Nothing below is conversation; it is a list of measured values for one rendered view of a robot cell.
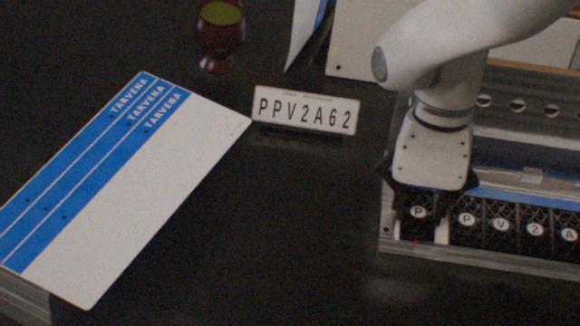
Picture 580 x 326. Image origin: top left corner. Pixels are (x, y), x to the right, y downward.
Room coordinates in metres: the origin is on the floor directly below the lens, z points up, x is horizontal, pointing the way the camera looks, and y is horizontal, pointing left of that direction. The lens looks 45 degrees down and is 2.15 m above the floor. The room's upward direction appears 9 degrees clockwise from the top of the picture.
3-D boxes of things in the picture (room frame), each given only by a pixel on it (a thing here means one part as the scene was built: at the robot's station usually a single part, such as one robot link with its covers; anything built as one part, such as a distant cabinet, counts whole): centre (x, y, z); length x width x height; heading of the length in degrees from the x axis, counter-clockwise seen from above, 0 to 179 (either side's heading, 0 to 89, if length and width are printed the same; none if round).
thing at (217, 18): (1.43, 0.15, 0.96); 0.09 x 0.09 x 0.11
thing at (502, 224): (1.14, -0.31, 0.93); 0.10 x 0.05 x 0.01; 0
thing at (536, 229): (1.14, -0.35, 0.93); 0.10 x 0.05 x 0.01; 0
